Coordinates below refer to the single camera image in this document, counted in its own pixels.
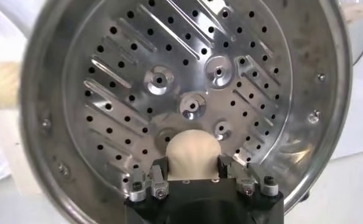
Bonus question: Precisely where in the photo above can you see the cream steamed baozi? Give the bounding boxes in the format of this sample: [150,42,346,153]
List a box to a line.
[165,129,222,181]

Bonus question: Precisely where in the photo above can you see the cream electric cooker base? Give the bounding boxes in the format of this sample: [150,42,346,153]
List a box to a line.
[0,108,48,198]

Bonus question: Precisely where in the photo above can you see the stainless steel steamer basket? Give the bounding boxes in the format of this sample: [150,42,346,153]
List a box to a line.
[0,0,353,224]

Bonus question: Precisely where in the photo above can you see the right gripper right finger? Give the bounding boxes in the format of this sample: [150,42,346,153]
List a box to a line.
[217,155,280,197]

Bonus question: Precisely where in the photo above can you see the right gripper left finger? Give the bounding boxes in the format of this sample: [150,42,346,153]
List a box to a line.
[128,156,170,203]

